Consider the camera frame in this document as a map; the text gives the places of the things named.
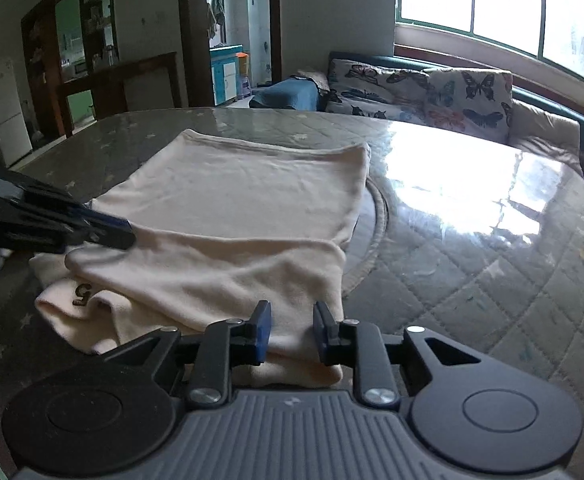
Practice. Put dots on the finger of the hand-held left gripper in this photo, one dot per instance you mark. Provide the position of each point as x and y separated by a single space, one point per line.
107 221
112 241

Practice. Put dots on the purple plastic stool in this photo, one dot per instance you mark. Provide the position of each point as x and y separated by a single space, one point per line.
244 86

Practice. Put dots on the white refrigerator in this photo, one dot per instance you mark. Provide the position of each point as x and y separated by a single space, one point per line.
7 110

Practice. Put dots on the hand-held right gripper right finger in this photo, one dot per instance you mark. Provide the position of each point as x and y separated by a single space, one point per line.
320 345

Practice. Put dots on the dark wooden door frame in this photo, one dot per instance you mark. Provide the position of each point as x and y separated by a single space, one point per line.
192 35

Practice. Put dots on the butterfly print pillow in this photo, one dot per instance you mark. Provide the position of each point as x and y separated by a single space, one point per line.
472 105
377 90

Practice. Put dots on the blue cabinet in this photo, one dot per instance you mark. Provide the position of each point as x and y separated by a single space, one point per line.
224 72

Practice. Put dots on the beige blanket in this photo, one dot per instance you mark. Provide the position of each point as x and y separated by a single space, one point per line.
312 79

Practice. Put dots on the window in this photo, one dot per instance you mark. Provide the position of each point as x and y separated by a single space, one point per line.
497 5

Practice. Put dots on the cream garment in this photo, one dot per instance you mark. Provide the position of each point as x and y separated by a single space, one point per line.
247 200

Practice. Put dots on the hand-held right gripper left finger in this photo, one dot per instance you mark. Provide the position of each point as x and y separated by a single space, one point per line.
262 335

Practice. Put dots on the hanging clothes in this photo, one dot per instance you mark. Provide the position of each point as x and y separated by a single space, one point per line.
217 15

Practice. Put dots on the beige pillow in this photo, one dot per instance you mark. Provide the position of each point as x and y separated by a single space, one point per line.
542 132

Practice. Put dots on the dark wooden side table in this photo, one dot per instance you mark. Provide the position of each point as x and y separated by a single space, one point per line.
122 85

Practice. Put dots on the dark wooden shelf cabinet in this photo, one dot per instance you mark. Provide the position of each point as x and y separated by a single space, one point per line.
39 60

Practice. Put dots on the blue sofa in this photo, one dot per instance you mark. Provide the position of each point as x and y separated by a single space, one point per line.
284 92

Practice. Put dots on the round glass turntable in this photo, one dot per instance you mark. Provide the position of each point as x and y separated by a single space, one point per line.
379 220

